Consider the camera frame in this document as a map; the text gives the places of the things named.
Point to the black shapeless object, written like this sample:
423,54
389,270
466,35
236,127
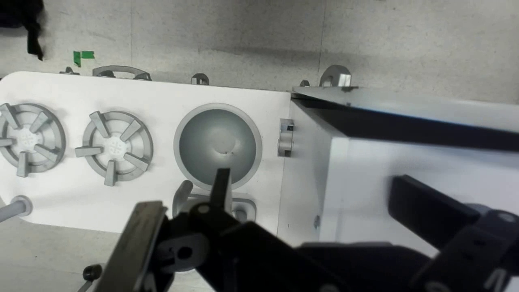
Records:
19,17

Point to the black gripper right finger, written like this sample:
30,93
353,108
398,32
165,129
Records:
465,249

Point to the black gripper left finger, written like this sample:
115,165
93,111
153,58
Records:
136,249

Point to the gray kitchen pole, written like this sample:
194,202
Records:
16,209

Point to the gray round sink bowl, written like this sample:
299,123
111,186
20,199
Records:
217,136

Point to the gray toy faucet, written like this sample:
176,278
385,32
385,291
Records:
183,196

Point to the white toy kitchen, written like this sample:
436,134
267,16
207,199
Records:
147,98

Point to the gray toy stove burner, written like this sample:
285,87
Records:
30,139
115,147

